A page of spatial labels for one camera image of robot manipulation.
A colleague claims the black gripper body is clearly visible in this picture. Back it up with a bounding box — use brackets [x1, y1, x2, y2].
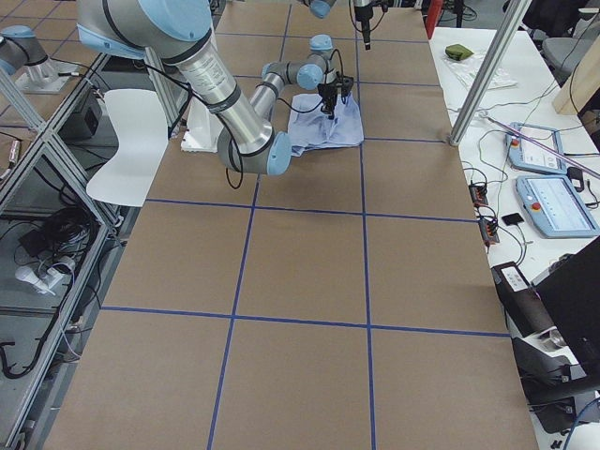
[353, 0, 373, 51]
[317, 82, 338, 117]

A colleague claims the light blue striped shirt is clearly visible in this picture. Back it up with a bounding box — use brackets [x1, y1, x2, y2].
[288, 94, 364, 157]

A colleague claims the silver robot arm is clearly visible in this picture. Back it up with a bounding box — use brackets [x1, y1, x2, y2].
[302, 0, 376, 51]
[77, 0, 334, 175]

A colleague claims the green fabric pouch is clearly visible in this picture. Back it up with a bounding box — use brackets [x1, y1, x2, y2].
[444, 44, 473, 61]

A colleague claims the clear plastic bag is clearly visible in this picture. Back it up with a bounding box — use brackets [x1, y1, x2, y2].
[447, 53, 518, 89]

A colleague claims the pink reacher grabber stick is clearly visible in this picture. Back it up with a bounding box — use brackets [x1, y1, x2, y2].
[477, 112, 600, 179]

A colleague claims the teach pendant near shirt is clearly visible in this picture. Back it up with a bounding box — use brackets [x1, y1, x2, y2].
[506, 122, 567, 175]

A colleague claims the white plastic chair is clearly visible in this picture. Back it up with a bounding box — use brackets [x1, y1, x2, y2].
[86, 89, 169, 207]

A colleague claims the teach pendant far side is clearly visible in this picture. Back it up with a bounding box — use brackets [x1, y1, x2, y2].
[516, 174, 599, 238]

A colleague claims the black monitor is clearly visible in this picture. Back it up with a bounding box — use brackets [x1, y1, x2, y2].
[534, 239, 599, 374]

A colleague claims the white camera mast pedestal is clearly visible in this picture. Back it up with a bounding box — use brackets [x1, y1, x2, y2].
[181, 98, 223, 153]

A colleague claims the aluminium frame post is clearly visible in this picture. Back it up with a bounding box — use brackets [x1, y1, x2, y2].
[448, 0, 532, 146]

